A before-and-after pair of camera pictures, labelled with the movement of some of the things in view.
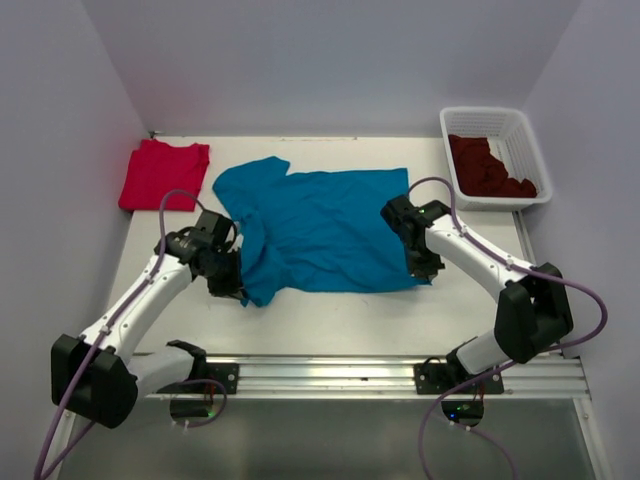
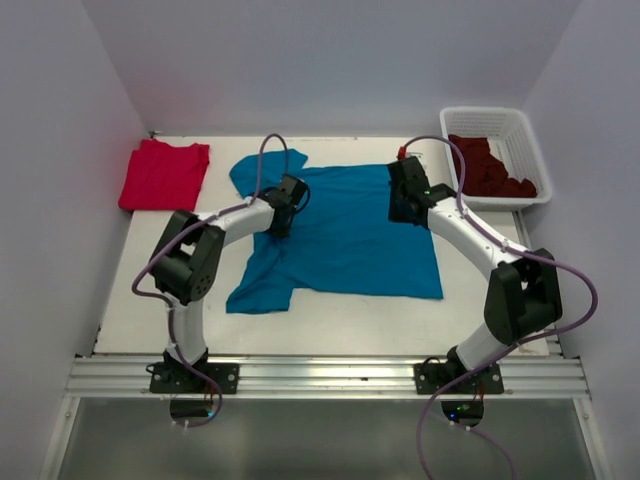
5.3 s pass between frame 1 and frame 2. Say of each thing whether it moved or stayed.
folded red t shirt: stayed
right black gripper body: moved
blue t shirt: moved
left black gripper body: moved
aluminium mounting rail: stayed
